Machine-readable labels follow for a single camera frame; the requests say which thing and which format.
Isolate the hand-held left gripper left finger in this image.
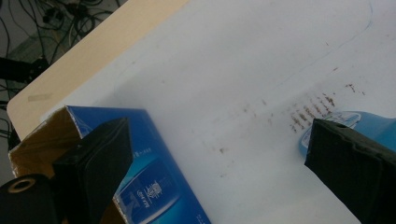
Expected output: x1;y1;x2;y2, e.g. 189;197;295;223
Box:
51;117;134;224

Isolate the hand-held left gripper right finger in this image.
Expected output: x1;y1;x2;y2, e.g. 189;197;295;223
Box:
304;118;396;224

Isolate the light blue plastic bottle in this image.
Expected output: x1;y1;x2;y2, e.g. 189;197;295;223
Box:
298;110;396;159

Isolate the blue cardboard box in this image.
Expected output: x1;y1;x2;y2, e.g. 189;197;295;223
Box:
8;105;213;224

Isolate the clear tape piece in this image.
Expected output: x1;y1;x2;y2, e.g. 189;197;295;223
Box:
27;92;53;103

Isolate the black metal stand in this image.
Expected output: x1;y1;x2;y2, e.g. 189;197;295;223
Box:
0;57;50;84

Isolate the tangle of black cables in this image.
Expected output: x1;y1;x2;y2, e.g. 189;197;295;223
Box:
0;0;123;150

